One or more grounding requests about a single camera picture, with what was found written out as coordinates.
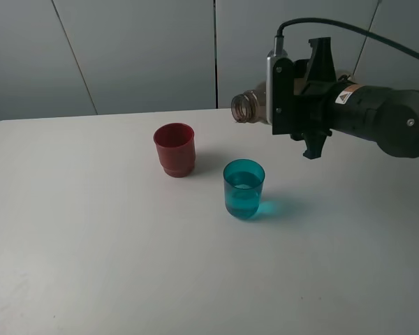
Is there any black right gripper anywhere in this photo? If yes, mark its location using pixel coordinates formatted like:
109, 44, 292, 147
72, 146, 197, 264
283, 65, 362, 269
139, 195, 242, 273
291, 37, 337, 159

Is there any brown transparent bottle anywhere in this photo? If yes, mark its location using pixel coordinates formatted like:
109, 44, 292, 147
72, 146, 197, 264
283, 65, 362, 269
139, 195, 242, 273
231, 70, 356, 125

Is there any teal transparent cup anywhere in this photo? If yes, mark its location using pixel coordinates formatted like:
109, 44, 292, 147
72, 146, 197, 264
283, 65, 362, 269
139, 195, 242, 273
223, 159, 265, 220

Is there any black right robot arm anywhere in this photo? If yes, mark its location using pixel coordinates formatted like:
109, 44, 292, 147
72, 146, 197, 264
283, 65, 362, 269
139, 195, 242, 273
291, 38, 419, 159

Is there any red plastic cup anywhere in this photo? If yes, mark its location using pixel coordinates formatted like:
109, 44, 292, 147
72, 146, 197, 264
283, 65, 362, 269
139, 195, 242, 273
153, 123, 196, 178

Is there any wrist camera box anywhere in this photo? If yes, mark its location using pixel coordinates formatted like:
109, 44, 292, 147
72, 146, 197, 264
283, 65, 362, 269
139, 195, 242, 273
266, 35, 294, 135

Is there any black camera cable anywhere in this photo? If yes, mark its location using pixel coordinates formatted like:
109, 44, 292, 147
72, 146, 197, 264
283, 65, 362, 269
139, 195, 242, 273
275, 19, 419, 67

